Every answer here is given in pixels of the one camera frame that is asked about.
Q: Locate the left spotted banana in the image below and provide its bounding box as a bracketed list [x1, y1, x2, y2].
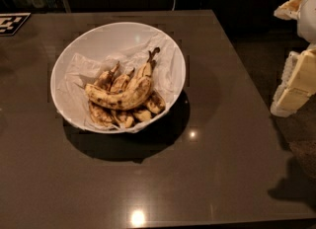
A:
[88, 63, 119, 127]

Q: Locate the large top spotted banana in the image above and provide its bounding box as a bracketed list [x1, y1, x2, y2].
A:
[85, 47, 160, 111]

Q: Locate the black white marker tag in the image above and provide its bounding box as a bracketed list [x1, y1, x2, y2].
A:
[0, 13, 31, 37]

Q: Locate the middle spotted banana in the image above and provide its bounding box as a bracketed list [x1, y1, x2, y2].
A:
[111, 69, 134, 128]

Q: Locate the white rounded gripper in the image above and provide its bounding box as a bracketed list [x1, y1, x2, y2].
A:
[270, 0, 316, 117]

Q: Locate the white paper liner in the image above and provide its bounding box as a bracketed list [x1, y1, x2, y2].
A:
[50, 37, 186, 134]

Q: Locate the white bowl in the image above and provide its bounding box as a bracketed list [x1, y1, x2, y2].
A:
[49, 21, 187, 134]

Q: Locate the right spotted banana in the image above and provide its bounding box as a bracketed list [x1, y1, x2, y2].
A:
[132, 90, 166, 122]

